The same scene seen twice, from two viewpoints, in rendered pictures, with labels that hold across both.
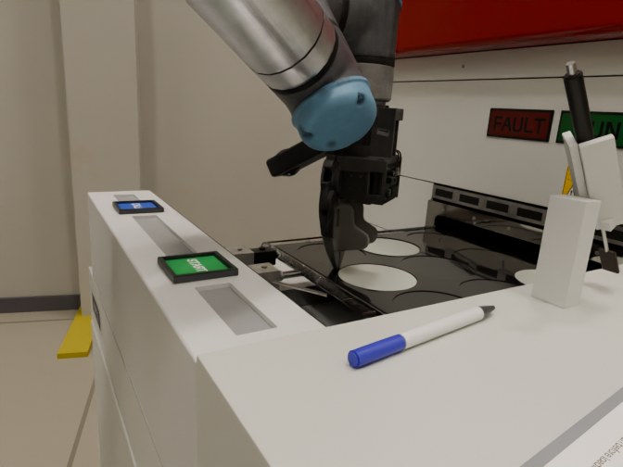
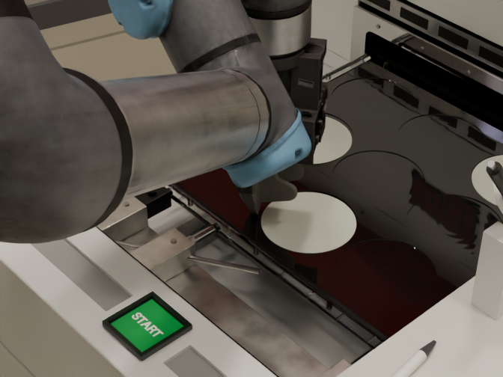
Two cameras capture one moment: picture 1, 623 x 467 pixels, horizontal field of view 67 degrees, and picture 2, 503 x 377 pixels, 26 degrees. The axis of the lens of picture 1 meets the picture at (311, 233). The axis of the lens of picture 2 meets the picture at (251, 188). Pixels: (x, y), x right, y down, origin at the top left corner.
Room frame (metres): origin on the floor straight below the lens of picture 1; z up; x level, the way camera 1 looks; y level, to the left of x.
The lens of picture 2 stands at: (-0.27, 0.13, 1.64)
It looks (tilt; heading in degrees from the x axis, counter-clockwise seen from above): 39 degrees down; 349
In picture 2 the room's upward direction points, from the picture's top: straight up
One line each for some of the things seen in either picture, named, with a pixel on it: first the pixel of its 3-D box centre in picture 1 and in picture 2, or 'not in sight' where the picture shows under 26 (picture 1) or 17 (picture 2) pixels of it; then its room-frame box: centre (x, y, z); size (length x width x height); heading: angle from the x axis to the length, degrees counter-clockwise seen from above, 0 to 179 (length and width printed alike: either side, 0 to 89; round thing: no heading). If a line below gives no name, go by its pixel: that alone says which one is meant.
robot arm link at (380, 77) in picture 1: (362, 86); (271, 19); (0.60, -0.05, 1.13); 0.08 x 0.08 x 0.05
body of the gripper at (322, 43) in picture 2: (361, 154); (277, 94); (0.59, -0.06, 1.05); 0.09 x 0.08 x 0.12; 66
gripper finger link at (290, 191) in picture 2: (347, 238); (269, 188); (0.58, -0.05, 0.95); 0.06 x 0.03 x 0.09; 66
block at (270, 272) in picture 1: (245, 280); (154, 262); (0.54, 0.08, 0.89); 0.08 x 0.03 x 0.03; 121
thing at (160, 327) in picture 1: (162, 293); (71, 308); (0.50, 0.16, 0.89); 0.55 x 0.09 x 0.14; 31
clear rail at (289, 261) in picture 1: (328, 286); (256, 253); (0.54, -0.02, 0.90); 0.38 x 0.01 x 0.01; 31
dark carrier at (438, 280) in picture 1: (437, 268); (378, 179); (0.63, -0.18, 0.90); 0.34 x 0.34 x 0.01; 32
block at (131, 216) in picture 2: (222, 260); (108, 224); (0.61, 0.12, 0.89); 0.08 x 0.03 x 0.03; 121
